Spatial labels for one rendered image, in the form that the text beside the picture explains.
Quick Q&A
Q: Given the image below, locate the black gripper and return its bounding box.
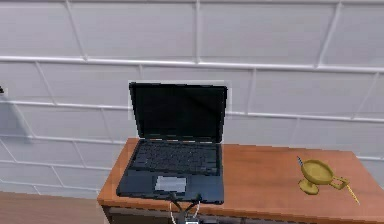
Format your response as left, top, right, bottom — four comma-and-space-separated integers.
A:
168, 191, 203, 224

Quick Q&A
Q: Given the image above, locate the black open laptop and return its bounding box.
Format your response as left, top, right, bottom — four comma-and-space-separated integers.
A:
115, 81, 229, 205

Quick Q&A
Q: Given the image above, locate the brown wooden table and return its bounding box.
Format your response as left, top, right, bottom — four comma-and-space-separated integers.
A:
96, 137, 384, 224

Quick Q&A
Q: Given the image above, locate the gold oil lamp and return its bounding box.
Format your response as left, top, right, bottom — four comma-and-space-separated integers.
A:
297, 159, 350, 196

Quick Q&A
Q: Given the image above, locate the yellow pencil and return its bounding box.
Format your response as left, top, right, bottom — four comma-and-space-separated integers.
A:
296, 155, 361, 205

